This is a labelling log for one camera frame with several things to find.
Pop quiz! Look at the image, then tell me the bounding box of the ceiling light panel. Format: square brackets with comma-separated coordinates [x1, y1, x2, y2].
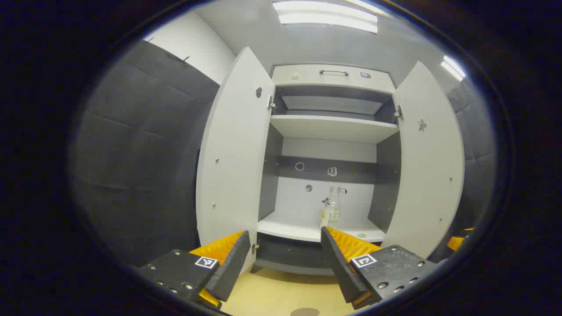
[272, 0, 378, 35]
[441, 55, 466, 82]

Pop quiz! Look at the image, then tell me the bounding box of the clear glass bottle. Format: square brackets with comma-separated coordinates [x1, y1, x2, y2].
[321, 186, 343, 231]

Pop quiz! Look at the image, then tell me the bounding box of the grey cabinet drawer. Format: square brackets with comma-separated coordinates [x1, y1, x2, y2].
[271, 64, 396, 94]

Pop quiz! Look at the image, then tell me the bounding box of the grey cabinet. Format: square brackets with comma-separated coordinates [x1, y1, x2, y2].
[252, 63, 402, 277]

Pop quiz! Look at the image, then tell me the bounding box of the white cabinet shelf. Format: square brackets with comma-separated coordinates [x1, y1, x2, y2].
[257, 211, 387, 243]
[270, 115, 399, 144]

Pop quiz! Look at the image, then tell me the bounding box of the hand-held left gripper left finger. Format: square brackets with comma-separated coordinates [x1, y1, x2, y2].
[136, 230, 252, 310]

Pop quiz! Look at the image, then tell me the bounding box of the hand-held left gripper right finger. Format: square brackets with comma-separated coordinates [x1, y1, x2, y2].
[321, 226, 440, 310]

